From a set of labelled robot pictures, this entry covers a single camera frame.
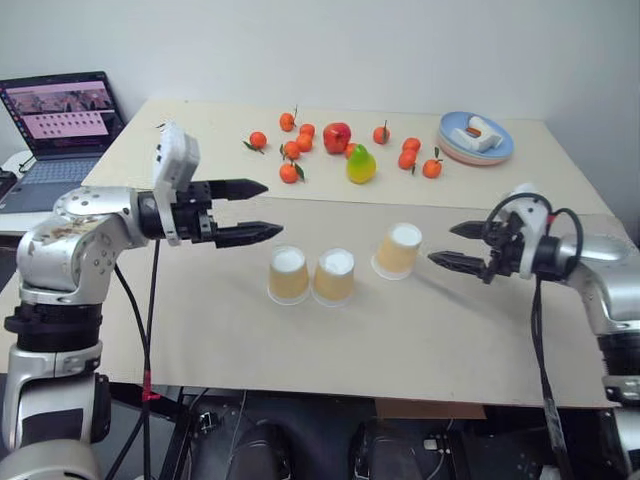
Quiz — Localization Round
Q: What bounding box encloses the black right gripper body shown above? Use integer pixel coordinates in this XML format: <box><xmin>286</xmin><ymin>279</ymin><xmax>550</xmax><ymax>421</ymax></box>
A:
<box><xmin>479</xmin><ymin>211</ymin><xmax>525</xmax><ymax>286</ymax></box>

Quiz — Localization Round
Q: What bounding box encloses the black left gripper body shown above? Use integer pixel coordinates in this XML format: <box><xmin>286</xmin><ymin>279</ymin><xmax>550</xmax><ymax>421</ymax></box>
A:
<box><xmin>172</xmin><ymin>181</ymin><xmax>221</xmax><ymax>246</ymax></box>

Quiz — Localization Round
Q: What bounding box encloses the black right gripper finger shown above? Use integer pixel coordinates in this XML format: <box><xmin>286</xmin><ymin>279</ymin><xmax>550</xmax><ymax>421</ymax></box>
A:
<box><xmin>426</xmin><ymin>250</ymin><xmax>489</xmax><ymax>280</ymax></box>
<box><xmin>449</xmin><ymin>220</ymin><xmax>490</xmax><ymax>241</ymax></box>

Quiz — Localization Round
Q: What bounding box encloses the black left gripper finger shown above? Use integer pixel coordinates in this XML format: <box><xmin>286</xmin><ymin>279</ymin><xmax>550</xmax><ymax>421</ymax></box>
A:
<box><xmin>214</xmin><ymin>220</ymin><xmax>285</xmax><ymax>250</ymax></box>
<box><xmin>209</xmin><ymin>177</ymin><xmax>270</xmax><ymax>202</ymax></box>

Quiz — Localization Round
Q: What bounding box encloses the stack of coloured plates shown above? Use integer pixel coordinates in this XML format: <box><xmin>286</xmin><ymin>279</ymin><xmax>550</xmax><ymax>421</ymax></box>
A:
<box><xmin>437</xmin><ymin>110</ymin><xmax>517</xmax><ymax>163</ymax></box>

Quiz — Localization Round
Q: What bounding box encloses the yellow paper cup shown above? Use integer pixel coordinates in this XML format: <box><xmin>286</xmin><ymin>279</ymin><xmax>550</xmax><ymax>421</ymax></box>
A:
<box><xmin>370</xmin><ymin>222</ymin><xmax>424</xmax><ymax>282</ymax></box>
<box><xmin>267</xmin><ymin>244</ymin><xmax>312</xmax><ymax>307</ymax></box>
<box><xmin>311</xmin><ymin>248</ymin><xmax>358</xmax><ymax>308</ymax></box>

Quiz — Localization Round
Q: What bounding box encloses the pink plate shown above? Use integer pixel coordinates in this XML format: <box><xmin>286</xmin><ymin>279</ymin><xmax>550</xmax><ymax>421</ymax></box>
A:
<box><xmin>438</xmin><ymin>137</ymin><xmax>515</xmax><ymax>169</ymax></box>

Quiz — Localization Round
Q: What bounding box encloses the white and orange gadget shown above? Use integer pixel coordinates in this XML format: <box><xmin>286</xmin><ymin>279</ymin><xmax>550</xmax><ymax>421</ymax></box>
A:
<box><xmin>451</xmin><ymin>114</ymin><xmax>504</xmax><ymax>155</ymax></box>

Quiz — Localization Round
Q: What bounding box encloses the red apple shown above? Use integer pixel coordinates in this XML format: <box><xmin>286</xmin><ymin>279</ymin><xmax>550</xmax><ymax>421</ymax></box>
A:
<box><xmin>321</xmin><ymin>121</ymin><xmax>353</xmax><ymax>156</ymax></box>

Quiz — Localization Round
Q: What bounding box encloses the yellow green pear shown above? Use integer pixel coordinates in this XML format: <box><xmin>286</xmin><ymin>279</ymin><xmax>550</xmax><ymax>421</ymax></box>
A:
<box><xmin>346</xmin><ymin>143</ymin><xmax>378</xmax><ymax>186</ymax></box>

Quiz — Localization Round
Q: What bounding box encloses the brown cardboard piece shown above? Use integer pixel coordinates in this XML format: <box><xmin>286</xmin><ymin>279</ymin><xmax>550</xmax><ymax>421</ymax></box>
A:
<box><xmin>373</xmin><ymin>398</ymin><xmax>488</xmax><ymax>421</ymax></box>

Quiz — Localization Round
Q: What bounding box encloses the dark grey laptop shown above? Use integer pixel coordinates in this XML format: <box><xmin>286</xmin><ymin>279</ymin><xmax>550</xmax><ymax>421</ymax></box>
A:
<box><xmin>0</xmin><ymin>70</ymin><xmax>127</xmax><ymax>216</ymax></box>

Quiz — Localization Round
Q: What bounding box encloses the white side table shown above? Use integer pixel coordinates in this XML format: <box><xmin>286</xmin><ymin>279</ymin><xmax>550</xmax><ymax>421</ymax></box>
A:
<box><xmin>0</xmin><ymin>148</ymin><xmax>36</xmax><ymax>236</ymax></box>

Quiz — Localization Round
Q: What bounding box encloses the dark rounded shape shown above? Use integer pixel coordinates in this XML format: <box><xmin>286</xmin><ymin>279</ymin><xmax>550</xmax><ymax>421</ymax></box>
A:
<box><xmin>348</xmin><ymin>418</ymin><xmax>454</xmax><ymax>480</ymax></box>
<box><xmin>234</xmin><ymin>418</ymin><xmax>324</xmax><ymax>480</ymax></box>

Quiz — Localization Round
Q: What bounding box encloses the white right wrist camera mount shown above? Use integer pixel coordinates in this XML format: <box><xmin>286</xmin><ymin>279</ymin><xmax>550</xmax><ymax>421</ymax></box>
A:
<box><xmin>501</xmin><ymin>182</ymin><xmax>554</xmax><ymax>281</ymax></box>

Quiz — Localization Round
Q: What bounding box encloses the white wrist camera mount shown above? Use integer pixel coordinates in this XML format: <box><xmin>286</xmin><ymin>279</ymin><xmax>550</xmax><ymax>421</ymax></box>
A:
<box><xmin>501</xmin><ymin>182</ymin><xmax>554</xmax><ymax>281</ymax></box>
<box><xmin>152</xmin><ymin>121</ymin><xmax>202</xmax><ymax>247</ymax></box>

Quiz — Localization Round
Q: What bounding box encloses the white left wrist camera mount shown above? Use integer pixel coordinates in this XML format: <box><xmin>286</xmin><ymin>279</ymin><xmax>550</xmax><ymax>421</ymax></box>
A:
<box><xmin>152</xmin><ymin>121</ymin><xmax>202</xmax><ymax>247</ymax></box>

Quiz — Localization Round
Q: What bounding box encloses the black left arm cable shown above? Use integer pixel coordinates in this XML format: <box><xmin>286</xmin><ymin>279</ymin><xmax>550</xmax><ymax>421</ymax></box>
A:
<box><xmin>102</xmin><ymin>263</ymin><xmax>153</xmax><ymax>480</ymax></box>
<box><xmin>141</xmin><ymin>238</ymin><xmax>162</xmax><ymax>480</ymax></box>

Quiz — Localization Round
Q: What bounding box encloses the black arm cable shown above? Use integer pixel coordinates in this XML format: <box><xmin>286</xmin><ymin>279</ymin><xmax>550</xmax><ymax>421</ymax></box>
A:
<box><xmin>102</xmin><ymin>263</ymin><xmax>153</xmax><ymax>480</ymax></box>
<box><xmin>486</xmin><ymin>192</ymin><xmax>584</xmax><ymax>480</ymax></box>
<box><xmin>141</xmin><ymin>238</ymin><xmax>162</xmax><ymax>480</ymax></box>

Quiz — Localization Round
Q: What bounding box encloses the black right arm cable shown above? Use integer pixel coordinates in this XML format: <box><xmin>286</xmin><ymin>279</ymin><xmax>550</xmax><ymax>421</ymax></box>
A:
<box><xmin>486</xmin><ymin>192</ymin><xmax>584</xmax><ymax>480</ymax></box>

